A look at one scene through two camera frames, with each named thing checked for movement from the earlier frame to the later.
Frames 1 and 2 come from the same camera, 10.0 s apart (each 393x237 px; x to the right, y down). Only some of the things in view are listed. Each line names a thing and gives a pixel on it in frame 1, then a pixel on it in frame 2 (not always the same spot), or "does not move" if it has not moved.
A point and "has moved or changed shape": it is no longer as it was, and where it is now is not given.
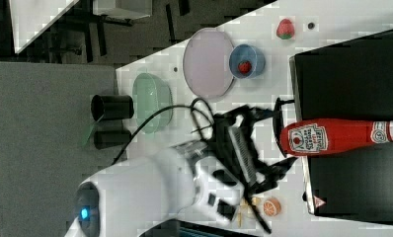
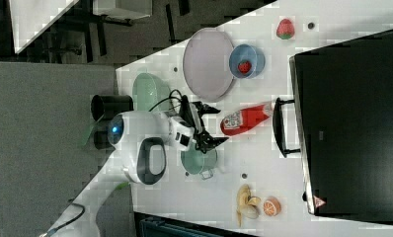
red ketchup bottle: x=309 y=136 has moved or changed shape
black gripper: x=237 y=146 to x=192 y=116
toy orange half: x=272 y=206 does not move
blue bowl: x=246 y=52 does not move
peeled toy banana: x=245 y=209 does not move
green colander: x=150 y=94 does not move
